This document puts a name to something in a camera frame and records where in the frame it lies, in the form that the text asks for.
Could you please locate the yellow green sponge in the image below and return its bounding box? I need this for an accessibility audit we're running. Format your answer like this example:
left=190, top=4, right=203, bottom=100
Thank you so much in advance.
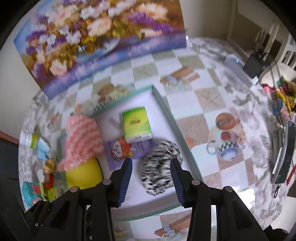
left=65, top=158, right=103, bottom=189

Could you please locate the leopard print scrunchie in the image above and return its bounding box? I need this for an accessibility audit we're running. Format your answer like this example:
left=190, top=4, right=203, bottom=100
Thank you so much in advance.
left=141, top=141, right=183, bottom=196

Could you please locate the purple paper packet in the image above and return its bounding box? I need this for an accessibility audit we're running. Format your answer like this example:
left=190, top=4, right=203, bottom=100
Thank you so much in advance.
left=104, top=137, right=156, bottom=171

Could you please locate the pink white wavy cloth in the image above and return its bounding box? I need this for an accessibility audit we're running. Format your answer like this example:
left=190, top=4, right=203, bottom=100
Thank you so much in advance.
left=57, top=114, right=105, bottom=171

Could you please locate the green tissue pack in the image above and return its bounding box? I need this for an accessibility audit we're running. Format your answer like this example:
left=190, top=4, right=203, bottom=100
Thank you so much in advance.
left=122, top=106, right=152, bottom=143

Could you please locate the teal rimmed white tray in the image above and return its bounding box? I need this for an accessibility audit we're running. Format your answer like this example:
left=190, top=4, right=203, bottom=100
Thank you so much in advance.
left=56, top=84, right=204, bottom=223

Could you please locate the checkered picture tablecloth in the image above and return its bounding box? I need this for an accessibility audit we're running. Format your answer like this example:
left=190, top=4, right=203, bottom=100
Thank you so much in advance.
left=21, top=49, right=269, bottom=241

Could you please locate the white green-label pill bottle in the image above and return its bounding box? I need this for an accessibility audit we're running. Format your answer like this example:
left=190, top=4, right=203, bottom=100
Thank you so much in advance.
left=19, top=132, right=40, bottom=149

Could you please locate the dark blue cabinet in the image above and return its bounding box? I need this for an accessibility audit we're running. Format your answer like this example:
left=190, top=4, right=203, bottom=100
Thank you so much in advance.
left=0, top=142, right=19, bottom=184

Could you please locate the salmon pink board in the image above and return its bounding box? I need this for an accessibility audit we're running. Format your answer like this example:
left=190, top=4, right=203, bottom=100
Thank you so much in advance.
left=0, top=131, right=19, bottom=146

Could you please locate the white electronic box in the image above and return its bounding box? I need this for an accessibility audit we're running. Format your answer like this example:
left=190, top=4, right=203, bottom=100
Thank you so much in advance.
left=224, top=54, right=259, bottom=88

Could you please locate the colourful snack packets pile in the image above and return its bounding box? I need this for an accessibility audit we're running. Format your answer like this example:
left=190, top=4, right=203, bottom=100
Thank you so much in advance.
left=261, top=75, right=295, bottom=125

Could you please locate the black speaker box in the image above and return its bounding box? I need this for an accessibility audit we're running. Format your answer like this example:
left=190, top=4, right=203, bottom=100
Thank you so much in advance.
left=243, top=55, right=264, bottom=79

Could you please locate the floral oil painting canvas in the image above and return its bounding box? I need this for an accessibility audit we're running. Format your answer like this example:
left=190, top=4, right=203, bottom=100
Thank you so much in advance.
left=14, top=1, right=186, bottom=99

